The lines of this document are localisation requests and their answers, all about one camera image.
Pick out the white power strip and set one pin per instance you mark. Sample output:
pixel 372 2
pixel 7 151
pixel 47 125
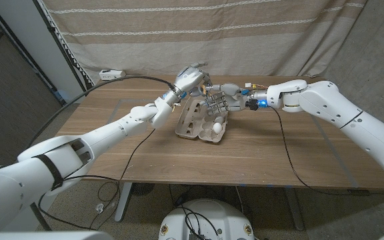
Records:
pixel 112 74

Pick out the grey cardboard egg carton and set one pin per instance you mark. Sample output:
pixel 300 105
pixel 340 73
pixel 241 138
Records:
pixel 192 123

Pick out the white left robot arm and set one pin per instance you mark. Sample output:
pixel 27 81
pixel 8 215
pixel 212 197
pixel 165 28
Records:
pixel 112 130

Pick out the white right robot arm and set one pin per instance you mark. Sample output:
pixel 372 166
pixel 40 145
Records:
pixel 325 100

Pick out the white table leg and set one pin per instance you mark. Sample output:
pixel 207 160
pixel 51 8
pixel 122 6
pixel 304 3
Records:
pixel 123 200
pixel 295 210

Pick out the black ribbed round object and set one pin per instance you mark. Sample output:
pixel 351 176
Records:
pixel 143 188

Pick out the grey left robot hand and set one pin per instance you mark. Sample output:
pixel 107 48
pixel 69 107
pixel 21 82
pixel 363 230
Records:
pixel 188 78

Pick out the beige striped curtain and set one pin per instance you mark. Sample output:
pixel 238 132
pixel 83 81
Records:
pixel 245 33

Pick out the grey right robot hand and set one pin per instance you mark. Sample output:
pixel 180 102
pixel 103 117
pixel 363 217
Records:
pixel 233 100

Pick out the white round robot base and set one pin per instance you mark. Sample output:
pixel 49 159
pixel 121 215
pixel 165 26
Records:
pixel 225 220

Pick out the white egg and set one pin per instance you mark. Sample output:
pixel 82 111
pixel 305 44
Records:
pixel 217 127
pixel 219 120

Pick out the black slanted frame post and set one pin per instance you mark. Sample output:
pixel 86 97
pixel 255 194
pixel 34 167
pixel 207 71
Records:
pixel 57 40

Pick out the small white plug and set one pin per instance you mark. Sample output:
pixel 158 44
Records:
pixel 99 208

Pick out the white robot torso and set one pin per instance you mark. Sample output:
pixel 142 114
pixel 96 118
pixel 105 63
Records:
pixel 45 236

